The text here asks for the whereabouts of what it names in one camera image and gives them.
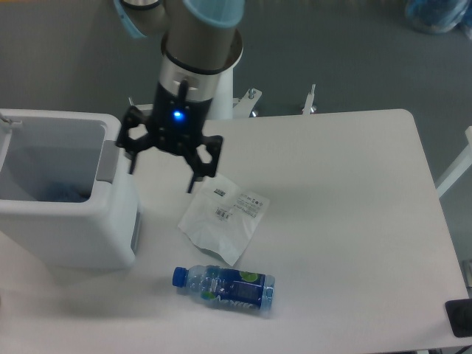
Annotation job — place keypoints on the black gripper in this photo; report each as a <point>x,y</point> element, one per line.
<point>178,125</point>

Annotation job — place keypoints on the white push-lid trash can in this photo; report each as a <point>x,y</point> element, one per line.
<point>66,193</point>

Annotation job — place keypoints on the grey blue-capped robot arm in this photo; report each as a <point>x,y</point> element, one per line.
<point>197,45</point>

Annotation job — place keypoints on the white plastic pouch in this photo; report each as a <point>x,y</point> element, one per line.
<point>222,218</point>

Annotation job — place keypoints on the blue-label plastic water bottle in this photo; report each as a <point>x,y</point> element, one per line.
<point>229,287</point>

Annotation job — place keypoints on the blue plastic bag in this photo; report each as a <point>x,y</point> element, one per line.
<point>435,17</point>

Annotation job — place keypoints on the black device at table edge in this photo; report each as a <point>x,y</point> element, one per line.
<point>459,316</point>

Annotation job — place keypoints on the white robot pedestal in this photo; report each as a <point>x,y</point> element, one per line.
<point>222,103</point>

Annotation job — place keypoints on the white base frame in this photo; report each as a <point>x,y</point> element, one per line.
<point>246,106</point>

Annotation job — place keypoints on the white frame leg right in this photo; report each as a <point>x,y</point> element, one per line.
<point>456,169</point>

